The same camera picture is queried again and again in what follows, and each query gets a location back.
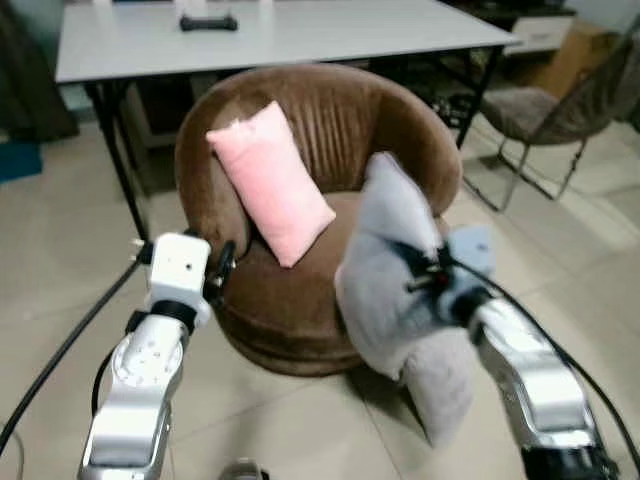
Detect dark hanging fabric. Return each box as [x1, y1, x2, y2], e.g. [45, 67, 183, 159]
[0, 0, 79, 143]

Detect brown round armchair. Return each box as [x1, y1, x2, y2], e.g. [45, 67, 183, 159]
[175, 63, 464, 378]

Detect grey pillow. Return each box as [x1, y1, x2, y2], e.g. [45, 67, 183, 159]
[334, 152, 479, 448]

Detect black game controller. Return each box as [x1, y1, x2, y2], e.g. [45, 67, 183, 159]
[179, 13, 240, 33]

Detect white cabinet drawer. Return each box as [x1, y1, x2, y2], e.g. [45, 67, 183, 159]
[505, 15, 576, 56]

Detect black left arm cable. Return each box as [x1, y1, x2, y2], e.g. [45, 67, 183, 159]
[0, 240, 151, 456]

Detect blue mat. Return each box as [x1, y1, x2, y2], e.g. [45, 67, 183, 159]
[0, 140, 43, 186]

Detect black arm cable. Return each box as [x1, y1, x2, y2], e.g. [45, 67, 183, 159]
[0, 240, 151, 456]
[445, 258, 640, 476]

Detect pink pillow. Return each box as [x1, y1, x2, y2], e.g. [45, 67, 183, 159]
[206, 100, 337, 269]

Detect grey robot foot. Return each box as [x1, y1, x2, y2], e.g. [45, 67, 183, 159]
[218, 458, 269, 480]

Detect brown cardboard box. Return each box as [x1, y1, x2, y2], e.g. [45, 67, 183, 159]
[530, 25, 621, 101]

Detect white table black legs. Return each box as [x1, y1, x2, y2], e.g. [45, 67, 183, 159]
[55, 0, 523, 241]

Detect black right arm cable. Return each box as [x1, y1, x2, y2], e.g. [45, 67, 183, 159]
[445, 258, 640, 476]

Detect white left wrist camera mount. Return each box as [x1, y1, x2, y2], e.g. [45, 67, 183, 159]
[147, 232, 213, 326]

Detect grey fabric chair metal legs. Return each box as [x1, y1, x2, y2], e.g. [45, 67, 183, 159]
[480, 35, 640, 213]

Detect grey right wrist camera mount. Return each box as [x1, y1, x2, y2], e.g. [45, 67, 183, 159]
[447, 225, 496, 301]

